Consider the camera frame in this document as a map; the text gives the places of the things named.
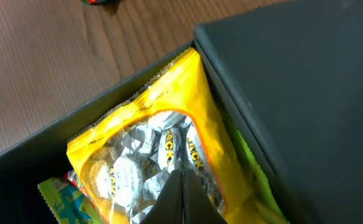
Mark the yellow Hacks candy bag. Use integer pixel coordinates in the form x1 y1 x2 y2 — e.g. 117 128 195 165
67 47 286 223

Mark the green red chocolate bar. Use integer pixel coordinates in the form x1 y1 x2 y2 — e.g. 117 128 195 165
81 0 119 6

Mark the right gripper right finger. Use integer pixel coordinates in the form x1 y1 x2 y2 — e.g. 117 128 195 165
183 169 227 224

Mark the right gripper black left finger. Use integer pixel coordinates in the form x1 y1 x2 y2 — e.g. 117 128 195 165
140 170 183 224

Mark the green Haribo gummy bag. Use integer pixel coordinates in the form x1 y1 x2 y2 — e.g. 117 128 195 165
37 111 290 224

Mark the dark green lidded box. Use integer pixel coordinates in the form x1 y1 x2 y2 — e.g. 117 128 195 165
0 1 363 223

